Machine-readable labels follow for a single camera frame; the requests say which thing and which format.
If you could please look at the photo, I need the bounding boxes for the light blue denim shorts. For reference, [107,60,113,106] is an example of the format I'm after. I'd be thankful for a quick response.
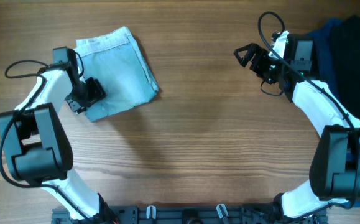
[75,26,159,122]

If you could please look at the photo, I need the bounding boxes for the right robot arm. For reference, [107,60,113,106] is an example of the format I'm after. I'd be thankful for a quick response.
[234,40,360,222]

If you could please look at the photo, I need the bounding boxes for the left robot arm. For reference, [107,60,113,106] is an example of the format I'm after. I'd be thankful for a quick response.
[0,62,114,223]

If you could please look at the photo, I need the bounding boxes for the dark blue folded garment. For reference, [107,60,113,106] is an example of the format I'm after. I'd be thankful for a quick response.
[305,17,360,208]

